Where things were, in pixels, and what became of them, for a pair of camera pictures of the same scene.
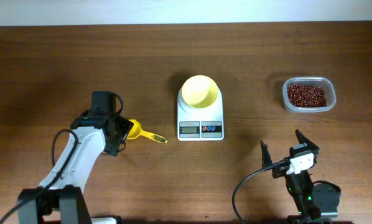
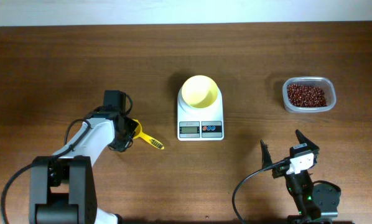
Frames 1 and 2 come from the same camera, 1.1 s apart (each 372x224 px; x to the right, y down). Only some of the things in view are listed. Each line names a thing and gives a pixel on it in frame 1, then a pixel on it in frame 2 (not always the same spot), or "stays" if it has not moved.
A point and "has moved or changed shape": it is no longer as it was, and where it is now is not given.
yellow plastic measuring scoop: x=136 y=130 has moved or changed shape
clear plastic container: x=308 y=94 stays
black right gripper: x=303 y=140 stays
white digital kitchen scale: x=200 y=124 stays
